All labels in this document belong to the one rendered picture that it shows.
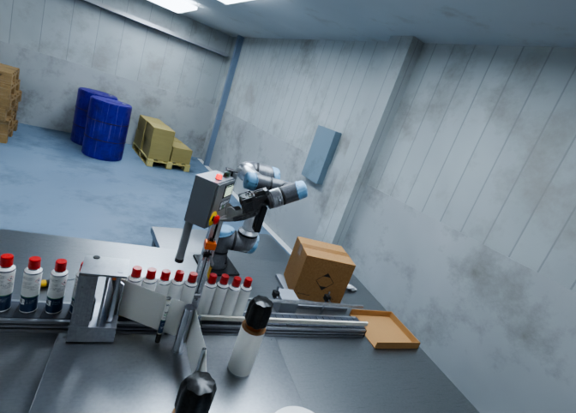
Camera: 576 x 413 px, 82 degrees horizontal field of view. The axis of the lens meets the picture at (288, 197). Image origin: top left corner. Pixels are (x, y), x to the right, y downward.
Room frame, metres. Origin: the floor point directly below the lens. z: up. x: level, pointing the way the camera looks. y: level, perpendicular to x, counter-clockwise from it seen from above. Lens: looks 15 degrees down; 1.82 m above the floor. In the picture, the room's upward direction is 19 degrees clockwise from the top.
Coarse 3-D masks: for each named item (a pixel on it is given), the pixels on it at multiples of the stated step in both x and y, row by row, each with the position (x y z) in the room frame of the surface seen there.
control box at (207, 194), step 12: (204, 180) 1.18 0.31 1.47; (216, 180) 1.21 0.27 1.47; (228, 180) 1.28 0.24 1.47; (192, 192) 1.19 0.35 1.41; (204, 192) 1.18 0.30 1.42; (216, 192) 1.18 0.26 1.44; (192, 204) 1.19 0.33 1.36; (204, 204) 1.18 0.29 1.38; (216, 204) 1.20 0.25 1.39; (192, 216) 1.19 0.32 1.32; (204, 216) 1.18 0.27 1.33; (204, 228) 1.18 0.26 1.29
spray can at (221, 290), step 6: (222, 276) 1.24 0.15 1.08; (228, 276) 1.25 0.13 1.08; (222, 282) 1.24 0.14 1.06; (216, 288) 1.24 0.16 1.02; (222, 288) 1.23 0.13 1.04; (216, 294) 1.23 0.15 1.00; (222, 294) 1.23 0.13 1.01; (216, 300) 1.23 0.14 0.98; (222, 300) 1.24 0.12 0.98; (216, 306) 1.23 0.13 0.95; (210, 312) 1.23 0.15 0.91; (216, 312) 1.23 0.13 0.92
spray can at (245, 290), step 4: (244, 280) 1.28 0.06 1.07; (248, 280) 1.27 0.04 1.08; (244, 284) 1.28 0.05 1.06; (248, 284) 1.27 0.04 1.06; (244, 288) 1.27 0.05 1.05; (248, 288) 1.28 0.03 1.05; (240, 292) 1.27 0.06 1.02; (244, 292) 1.27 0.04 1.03; (248, 292) 1.27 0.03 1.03; (240, 296) 1.27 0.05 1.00; (244, 296) 1.27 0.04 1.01; (248, 296) 1.28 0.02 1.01; (240, 300) 1.27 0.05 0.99; (244, 300) 1.27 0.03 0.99; (236, 304) 1.27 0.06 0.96; (240, 304) 1.27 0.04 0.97; (244, 304) 1.27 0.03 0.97; (236, 308) 1.27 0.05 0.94; (240, 308) 1.27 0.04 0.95; (244, 308) 1.28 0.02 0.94; (236, 312) 1.27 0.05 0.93; (240, 312) 1.27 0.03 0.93
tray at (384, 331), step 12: (360, 312) 1.75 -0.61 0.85; (372, 312) 1.79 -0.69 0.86; (384, 312) 1.82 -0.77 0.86; (372, 324) 1.70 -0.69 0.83; (384, 324) 1.74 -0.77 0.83; (396, 324) 1.78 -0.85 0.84; (372, 336) 1.58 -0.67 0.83; (384, 336) 1.62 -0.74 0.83; (396, 336) 1.66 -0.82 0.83; (408, 336) 1.69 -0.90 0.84; (384, 348) 1.52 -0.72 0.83; (396, 348) 1.55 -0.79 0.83; (408, 348) 1.59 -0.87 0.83
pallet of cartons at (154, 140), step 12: (144, 120) 6.32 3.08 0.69; (156, 120) 6.61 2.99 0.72; (144, 132) 6.24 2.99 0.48; (156, 132) 5.85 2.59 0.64; (168, 132) 5.98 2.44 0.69; (144, 144) 6.17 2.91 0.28; (156, 144) 5.88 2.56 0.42; (168, 144) 6.01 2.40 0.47; (180, 144) 6.55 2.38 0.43; (144, 156) 6.25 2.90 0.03; (156, 156) 5.91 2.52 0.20; (168, 156) 6.04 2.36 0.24; (180, 156) 6.21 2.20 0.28; (168, 168) 6.06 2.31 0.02
